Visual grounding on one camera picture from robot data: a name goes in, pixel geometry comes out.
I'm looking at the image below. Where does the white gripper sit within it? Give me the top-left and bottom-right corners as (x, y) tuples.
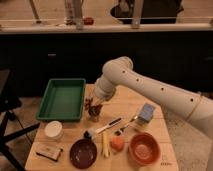
(85, 77), (116, 107)

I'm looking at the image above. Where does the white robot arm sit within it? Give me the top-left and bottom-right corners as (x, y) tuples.
(92, 56), (213, 138)

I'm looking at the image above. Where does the green plastic tray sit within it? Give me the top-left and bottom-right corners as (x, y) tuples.
(36, 78), (86, 122)

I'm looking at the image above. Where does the white round container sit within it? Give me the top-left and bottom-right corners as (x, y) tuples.
(44, 121), (63, 139)

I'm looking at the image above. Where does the metal fork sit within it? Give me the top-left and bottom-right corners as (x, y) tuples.
(114, 116), (138, 136)

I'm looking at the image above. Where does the orange bowl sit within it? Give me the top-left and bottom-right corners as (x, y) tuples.
(128, 132), (160, 166)

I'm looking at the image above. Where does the black tripod stand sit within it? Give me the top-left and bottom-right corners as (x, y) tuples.
(0, 69), (40, 171)

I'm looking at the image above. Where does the black white brush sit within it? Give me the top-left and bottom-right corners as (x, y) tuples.
(83, 118), (121, 139)

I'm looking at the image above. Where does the orange toy fruit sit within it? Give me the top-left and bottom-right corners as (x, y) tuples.
(111, 136), (124, 151)

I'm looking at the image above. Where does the dark purple bowl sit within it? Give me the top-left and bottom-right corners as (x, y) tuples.
(69, 139), (97, 169)

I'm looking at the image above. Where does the blue sponge block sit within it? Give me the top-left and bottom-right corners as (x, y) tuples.
(138, 103), (155, 123)

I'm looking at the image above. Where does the red object on shelf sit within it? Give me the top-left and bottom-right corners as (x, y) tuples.
(83, 17), (94, 25)

